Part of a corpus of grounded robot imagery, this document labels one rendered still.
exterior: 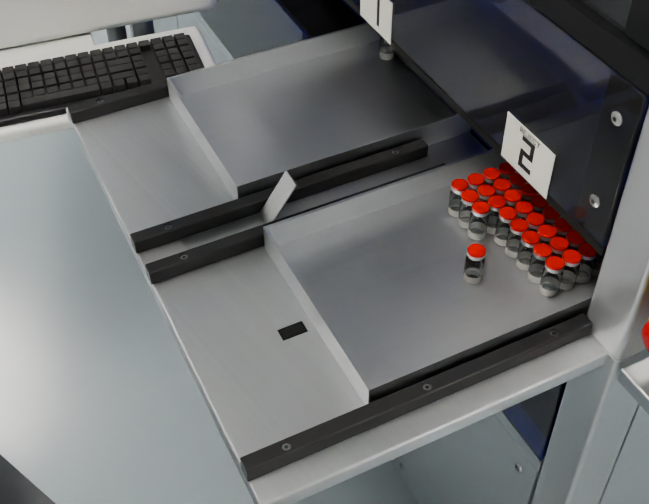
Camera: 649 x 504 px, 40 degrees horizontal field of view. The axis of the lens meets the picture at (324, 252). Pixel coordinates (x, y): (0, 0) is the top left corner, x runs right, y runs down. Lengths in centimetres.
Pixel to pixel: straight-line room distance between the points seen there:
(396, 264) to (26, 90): 70
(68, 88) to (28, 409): 87
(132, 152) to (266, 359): 40
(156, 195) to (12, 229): 138
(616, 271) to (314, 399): 33
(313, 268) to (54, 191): 163
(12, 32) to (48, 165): 110
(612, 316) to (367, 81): 55
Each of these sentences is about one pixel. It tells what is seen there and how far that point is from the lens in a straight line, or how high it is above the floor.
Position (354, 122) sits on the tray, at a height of 88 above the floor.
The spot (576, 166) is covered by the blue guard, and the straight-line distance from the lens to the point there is 94.
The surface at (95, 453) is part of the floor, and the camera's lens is 200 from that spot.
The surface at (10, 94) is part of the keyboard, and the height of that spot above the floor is 83.
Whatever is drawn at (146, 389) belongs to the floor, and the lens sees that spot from 207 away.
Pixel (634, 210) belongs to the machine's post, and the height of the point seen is 107.
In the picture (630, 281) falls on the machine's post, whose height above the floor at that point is 99.
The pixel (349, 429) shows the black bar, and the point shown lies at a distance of 89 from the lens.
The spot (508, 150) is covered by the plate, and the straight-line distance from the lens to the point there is 103.
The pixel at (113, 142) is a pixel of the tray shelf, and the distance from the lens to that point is 126.
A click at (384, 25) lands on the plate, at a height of 101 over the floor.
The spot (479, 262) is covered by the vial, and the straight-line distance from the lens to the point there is 102.
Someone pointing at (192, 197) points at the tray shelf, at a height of 88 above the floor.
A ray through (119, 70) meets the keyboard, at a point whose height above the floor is 83.
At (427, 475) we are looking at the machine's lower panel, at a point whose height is 22.
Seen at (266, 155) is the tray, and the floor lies 88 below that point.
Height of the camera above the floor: 164
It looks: 45 degrees down
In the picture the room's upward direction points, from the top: 1 degrees counter-clockwise
